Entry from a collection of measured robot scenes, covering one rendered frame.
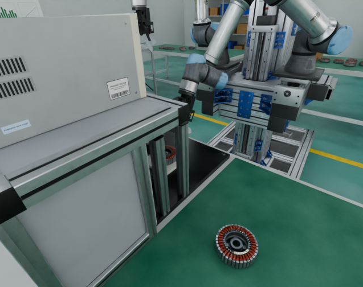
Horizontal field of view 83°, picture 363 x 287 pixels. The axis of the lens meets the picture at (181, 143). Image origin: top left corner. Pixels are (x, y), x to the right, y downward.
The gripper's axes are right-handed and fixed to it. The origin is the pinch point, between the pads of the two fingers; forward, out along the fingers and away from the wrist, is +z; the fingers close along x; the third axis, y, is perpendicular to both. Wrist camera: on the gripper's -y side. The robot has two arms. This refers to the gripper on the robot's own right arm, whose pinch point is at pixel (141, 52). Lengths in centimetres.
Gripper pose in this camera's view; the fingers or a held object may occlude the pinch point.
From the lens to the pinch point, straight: 120.9
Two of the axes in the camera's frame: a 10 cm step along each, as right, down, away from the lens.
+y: 5.9, -4.4, 6.8
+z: 0.3, 8.5, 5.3
